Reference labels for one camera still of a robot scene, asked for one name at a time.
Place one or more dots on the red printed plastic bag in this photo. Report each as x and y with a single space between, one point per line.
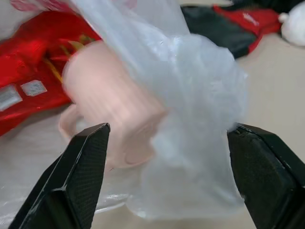
31 71

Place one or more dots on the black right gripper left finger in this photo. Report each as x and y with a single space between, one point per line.
71 181

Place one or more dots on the white plush toy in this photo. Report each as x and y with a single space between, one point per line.
294 23

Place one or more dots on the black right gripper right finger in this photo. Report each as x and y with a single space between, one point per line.
264 181

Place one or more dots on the pink and white plastic bag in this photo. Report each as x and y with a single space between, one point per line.
43 4

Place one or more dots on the translucent white plastic bag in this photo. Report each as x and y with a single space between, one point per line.
190 107

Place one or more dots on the black and red bag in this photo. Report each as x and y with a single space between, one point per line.
226 28

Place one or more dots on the pink ribbed plastic cup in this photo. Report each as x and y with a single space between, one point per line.
107 100

